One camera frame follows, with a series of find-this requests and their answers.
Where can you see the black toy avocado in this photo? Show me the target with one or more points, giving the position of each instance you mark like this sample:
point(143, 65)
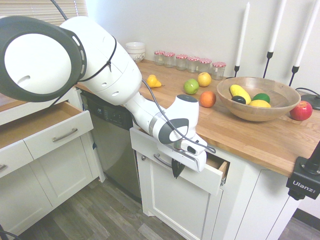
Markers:
point(238, 99)

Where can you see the round metal door knob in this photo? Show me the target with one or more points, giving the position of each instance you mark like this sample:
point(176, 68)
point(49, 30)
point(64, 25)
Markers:
point(143, 158)

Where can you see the stainless steel dishwasher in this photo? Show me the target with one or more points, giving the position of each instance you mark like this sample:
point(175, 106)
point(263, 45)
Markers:
point(117, 150)

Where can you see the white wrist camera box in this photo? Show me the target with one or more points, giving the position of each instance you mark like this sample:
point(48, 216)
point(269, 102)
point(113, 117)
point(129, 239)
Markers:
point(195, 147)

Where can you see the black camera stand pole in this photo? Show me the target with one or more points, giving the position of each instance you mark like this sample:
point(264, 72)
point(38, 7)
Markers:
point(313, 161)

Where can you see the white cabinet door with knob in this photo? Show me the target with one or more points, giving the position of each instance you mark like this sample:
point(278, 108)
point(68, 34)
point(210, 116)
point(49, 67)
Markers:
point(180, 200)

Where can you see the green toy apple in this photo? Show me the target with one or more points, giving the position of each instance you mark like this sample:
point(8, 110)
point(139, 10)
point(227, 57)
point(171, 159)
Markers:
point(191, 86)

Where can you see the tall white candle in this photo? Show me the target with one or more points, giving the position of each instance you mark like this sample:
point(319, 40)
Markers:
point(306, 35)
point(243, 35)
point(277, 27)

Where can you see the white narrow drawer front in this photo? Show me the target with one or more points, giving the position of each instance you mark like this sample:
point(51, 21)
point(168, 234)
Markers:
point(15, 160)

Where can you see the black Ulanzi clamp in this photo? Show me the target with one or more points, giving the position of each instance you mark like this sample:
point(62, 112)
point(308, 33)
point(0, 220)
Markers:
point(303, 185)

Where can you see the large wooden bowl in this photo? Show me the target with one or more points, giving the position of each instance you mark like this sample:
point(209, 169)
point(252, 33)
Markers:
point(255, 113)

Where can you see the green toy lime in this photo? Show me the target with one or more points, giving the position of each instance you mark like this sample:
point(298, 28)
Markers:
point(261, 97)

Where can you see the white drawer with wood interior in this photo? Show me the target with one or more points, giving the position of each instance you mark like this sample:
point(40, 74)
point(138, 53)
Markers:
point(200, 180)

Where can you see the yellow toy pear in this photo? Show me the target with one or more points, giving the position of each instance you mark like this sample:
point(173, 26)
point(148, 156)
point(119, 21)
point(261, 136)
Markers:
point(153, 82)

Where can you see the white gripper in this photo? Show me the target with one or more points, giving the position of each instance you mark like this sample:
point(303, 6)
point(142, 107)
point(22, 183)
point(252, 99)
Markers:
point(192, 162)

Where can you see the glass jar red checkered lid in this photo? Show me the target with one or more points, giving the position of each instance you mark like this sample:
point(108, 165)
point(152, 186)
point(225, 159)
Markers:
point(159, 58)
point(169, 60)
point(219, 71)
point(192, 65)
point(205, 65)
point(181, 63)

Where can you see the white bowl with floral print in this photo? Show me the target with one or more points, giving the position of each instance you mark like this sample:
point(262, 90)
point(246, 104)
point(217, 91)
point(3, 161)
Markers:
point(137, 57)

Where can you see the red toy apple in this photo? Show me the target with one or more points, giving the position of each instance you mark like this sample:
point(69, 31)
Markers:
point(301, 111)

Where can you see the black candle holder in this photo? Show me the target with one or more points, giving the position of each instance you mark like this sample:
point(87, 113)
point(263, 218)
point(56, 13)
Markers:
point(295, 69)
point(236, 70)
point(269, 56)

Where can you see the plain white bowl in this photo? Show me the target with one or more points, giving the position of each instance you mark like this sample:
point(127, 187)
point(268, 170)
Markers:
point(136, 46)

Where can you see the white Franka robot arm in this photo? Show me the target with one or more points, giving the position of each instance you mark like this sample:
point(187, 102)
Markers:
point(100, 70)

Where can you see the yellow toy lemon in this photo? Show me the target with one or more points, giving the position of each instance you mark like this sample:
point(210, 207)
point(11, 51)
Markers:
point(260, 104)

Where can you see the yellow banana in bowl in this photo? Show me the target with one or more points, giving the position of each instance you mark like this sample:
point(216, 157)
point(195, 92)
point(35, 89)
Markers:
point(240, 93)

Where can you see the orange toy peach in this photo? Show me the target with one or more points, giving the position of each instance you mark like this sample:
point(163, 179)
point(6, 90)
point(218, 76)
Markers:
point(207, 99)

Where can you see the beige window blinds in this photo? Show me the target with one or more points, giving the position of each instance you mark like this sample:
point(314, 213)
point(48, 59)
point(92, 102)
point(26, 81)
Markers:
point(30, 7)

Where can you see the white cabinet under wooden counter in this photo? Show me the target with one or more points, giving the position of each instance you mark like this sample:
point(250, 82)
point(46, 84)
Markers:
point(250, 200)

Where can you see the yellow toy apple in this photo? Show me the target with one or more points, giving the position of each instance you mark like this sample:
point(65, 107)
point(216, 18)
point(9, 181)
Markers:
point(204, 79)

